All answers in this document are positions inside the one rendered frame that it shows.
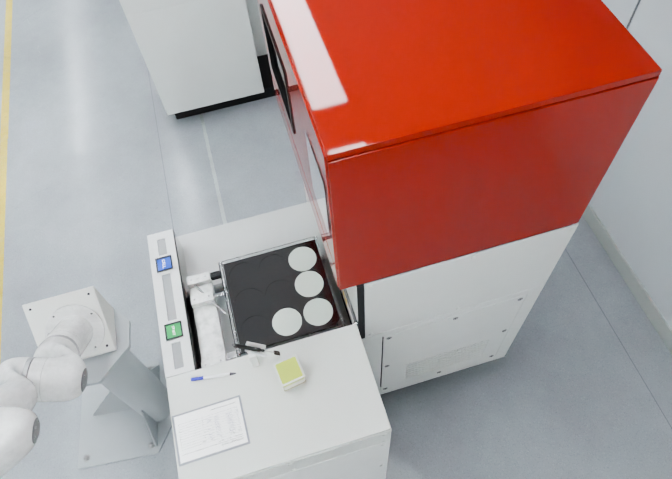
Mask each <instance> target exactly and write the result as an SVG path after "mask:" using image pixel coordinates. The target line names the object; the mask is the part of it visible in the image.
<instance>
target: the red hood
mask: <svg viewBox="0 0 672 479"><path fill-rule="evenodd" d="M257 1H258V6H259V12H260V17H261V22H262V27H263V33H264V38H265V43H266V48H267V54H268V59H269V64H270V69H271V74H272V80H273V85H274V91H275V96H276V99H277V102H278V105H279V108H280V112H281V115H282V118H283V121H284V124H285V127H286V130H287V133H288V136H289V139H290V142H291V145H292V148H293V151H294V155H295V158H296V161H297V164H298V167H299V170H300V173H301V176H302V179H303V182H304V185H305V188H306V191H307V195H308V198H309V201H310V204H311V207H312V210H313V213H314V216H315V219H316V222H317V225H318V228H319V231H320V234H321V238H322V241H323V244H324V247H325V250H326V253H327V256H328V259H329V262H330V265H331V268H332V271H333V274H334V277H335V281H336V284H337V287H339V289H340V290H342V289H346V288H350V287H353V286H357V285H360V284H364V283H367V282H371V281H374V280H378V279H381V278H385V277H388V276H392V275H395V274H399V273H402V272H406V271H409V270H413V269H417V268H420V267H424V266H427V265H431V264H434V263H438V262H441V261H445V260H448V259H452V258H455V257H459V256H462V255H466V254H469V253H473V252H477V251H480V250H484V249H487V248H491V247H494V246H498V245H501V244H505V243H508V242H512V241H515V240H519V239H522V238H526V237H529V236H533V235H536V234H540V233H544V232H547V231H551V230H554V229H558V228H561V227H565V226H568V225H572V224H575V223H578V222H579V220H580V218H581V217H582V215H583V213H584V211H585V209H586V208H587V206H588V204H589V202H590V201H591V199H592V197H593V195H594V193H595V192H596V190H597V188H598V186H599V184H600V183H601V181H602V179H603V177H604V176H605V174H606V172H607V170H608V168H609V167H610V165H611V163H612V161H613V159H614V158H615V156H616V154H617V152H618V151H619V149H620V147H621V145H622V143H623V142H624V140H625V138H626V136H627V135H628V133H629V131H630V129H631V127H632V126H633V124H634V122H635V120H636V118H637V117H638V115H639V113H640V111H641V110H642V108H643V106H644V104H645V102H646V101H647V99H648V97H649V95H650V93H651V92H652V90H653V88H654V86H655V85H656V83H657V81H658V79H659V75H660V74H661V72H662V69H661V68H660V66H659V65H658V64H657V63H656V62H655V61H654V60H653V58H652V57H651V56H650V55H649V54H648V53H647V52H646V50H645V49H644V48H643V47H642V46H641V45H640V44H639V42H638V41H637V40H636V39H635V38H634V37H633V36H632V34H631V33H630V32H629V31H628V30H627V29H626V28H625V26H624V25H623V24H622V23H621V22H620V21H619V20H618V18H617V17H616V16H615V15H614V14H613V13H612V12H611V10H610V9H609V8H608V7H607V6H606V5H605V4H604V3H603V1H602V0H257Z"/></svg>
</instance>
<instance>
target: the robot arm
mask: <svg viewBox="0 0 672 479"><path fill-rule="evenodd" d="M104 336H105V327H104V323H103V321H102V319H101V317H100V316H99V315H98V314H97V313H96V312H95V311H94V310H92V309H91V308H89V307H86V306H83V305H78V304H72V305H66V306H63V307H61V308H59V309H57V310H56V311H55V312H53V313H52V315H51V316H50V317H49V318H48V320H47V322H46V325H45V339H44V340H43V341H42V343H41V344H40V345H39V346H38V348H37V349H36V351H35V353H34V356H33V357H16V358H11V359H8V360H6V361H4V362H2V363H1V364H0V478H1V477H2V476H4V475H5V474H6V473H7V472H8V471H10V470H11V469H12V468H13V467H15V466H16V465H17V464H18V463H19V462H20V461H21V460H22V459H24V458H25V457H26V456H27V455H28V453H29V452H30V451H31V450H32V448H33V447H34V445H35V444H36V442H37V439H38V436H39V433H40V422H39V419H38V417H37V415H36V414H35V413H34V412H33V411H32V410H33V409H34V407H35V405H36V402H64V401H70V400H73V399H75V398H77V397H79V396H80V395H81V394H82V393H83V392H84V390H85V388H86V386H87V383H88V382H87V380H88V373H87V367H86V364H85V362H84V361H83V359H82V358H83V357H86V356H89V355H91V354H93V353H94V352H95V351H96V350H97V349H98V348H99V347H100V345H101V344H102V342H103V340H104Z"/></svg>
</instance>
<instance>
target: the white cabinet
mask: <svg viewBox="0 0 672 479"><path fill-rule="evenodd" d="M389 447H390V440H389V441H386V442H383V443H380V444H377V445H373V446H370V447H367V448H364V449H361V450H358V451H355V452H351V453H348V454H345V455H342V456H339V457H336V458H332V459H329V460H326V461H323V462H320V463H317V464H313V465H310V466H307V467H304V468H301V469H298V470H295V471H291V472H288V473H285V474H282V475H279V476H276V477H272V478H269V479H385V478H386V470H387V463H388V455H389Z"/></svg>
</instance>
